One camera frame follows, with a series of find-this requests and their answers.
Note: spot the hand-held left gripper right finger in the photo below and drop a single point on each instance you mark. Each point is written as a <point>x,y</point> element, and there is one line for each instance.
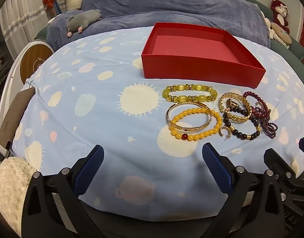
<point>215,169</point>

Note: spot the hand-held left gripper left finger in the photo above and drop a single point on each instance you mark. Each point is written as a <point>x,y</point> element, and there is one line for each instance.
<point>90,169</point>

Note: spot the gold hoop earring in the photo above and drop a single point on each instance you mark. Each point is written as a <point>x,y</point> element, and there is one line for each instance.
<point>259,103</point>
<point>226,130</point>

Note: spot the gold bangle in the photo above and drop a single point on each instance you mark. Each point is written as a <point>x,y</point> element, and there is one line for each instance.
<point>171,109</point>

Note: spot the red cardboard box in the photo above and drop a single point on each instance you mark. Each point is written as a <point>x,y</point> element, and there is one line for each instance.
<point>204,54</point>

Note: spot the planet print bed sheet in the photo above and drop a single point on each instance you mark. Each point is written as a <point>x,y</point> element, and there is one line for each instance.
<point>92,119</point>

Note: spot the white fluffy cloth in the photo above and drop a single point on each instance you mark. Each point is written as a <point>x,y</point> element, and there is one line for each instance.
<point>10,186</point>

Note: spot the green padded headboard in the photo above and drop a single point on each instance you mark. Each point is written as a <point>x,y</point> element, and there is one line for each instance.
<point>294,47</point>

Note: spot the cookie plush toy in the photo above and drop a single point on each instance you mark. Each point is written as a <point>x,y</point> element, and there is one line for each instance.
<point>280,33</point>

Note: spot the round wooden-faced white device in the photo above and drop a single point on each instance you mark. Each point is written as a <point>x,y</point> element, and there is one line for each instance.
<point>34,60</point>

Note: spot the red monkey plush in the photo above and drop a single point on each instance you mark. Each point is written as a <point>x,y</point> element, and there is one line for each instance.
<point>279,11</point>

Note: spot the grey plush mouse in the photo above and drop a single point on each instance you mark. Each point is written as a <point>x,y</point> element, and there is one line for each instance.
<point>83,21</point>

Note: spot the blue curtain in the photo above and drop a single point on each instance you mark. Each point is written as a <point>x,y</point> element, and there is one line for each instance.
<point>59,6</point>

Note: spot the blue-grey blanket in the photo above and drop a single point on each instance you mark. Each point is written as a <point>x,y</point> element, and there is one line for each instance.
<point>179,2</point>

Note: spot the red bow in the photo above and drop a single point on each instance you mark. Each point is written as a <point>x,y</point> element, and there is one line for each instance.
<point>49,2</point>

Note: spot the white curtain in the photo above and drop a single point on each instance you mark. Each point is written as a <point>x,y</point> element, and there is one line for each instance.
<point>20,12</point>

